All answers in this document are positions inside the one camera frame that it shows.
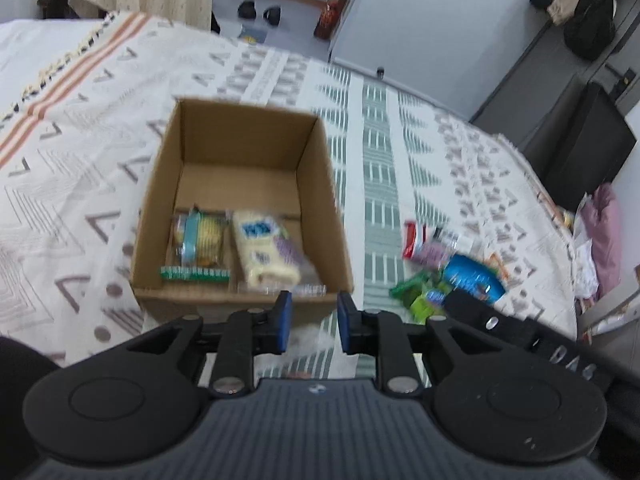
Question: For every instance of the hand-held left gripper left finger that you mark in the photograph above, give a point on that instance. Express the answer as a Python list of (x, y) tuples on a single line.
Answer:
[(284, 321)]

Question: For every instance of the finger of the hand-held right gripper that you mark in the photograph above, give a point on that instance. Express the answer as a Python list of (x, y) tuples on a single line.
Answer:
[(477, 311)]

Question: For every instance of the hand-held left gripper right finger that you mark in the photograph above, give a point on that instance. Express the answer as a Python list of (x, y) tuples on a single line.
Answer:
[(344, 324)]

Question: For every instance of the light green snack packet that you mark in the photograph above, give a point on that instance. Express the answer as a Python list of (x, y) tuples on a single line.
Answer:
[(427, 302)]

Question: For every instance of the cardboard box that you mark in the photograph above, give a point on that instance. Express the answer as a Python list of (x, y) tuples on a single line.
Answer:
[(240, 180)]

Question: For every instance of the blue snack packet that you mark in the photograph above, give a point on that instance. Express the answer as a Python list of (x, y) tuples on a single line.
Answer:
[(472, 277)]

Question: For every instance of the orange biscuit packet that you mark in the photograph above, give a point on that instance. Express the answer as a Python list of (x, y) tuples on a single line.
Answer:
[(499, 266)]

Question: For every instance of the purple snack packet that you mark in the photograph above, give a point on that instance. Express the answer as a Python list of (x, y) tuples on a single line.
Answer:
[(432, 255)]

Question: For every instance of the pale yellow snack packet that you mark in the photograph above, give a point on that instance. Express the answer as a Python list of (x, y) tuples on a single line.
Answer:
[(265, 250)]

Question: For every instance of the dark green snack packet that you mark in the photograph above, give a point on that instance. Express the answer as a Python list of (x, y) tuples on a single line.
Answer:
[(407, 286)]

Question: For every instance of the black and white cake packet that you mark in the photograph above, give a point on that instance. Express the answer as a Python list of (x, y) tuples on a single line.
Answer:
[(452, 239)]

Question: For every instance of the red and white snack packet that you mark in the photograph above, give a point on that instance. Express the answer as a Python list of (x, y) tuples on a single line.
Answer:
[(414, 240)]

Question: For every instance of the green snack bar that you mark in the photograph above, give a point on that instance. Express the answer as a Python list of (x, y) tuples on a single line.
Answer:
[(195, 273)]

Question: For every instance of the clear biscuit packet blue label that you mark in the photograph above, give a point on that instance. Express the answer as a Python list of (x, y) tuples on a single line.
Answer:
[(200, 235)]

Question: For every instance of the pink cloth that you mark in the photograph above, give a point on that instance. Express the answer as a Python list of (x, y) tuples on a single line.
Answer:
[(602, 240)]

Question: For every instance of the printed blanket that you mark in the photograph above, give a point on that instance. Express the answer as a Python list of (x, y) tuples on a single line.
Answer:
[(380, 160)]

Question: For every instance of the black cabinet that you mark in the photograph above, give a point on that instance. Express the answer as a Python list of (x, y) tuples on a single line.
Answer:
[(585, 145)]

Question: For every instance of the black slipper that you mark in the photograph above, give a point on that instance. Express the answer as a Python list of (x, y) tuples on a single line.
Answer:
[(272, 15), (246, 9)]

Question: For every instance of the pile of dark bags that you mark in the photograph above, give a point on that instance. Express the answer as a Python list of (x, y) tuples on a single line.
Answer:
[(585, 5)]

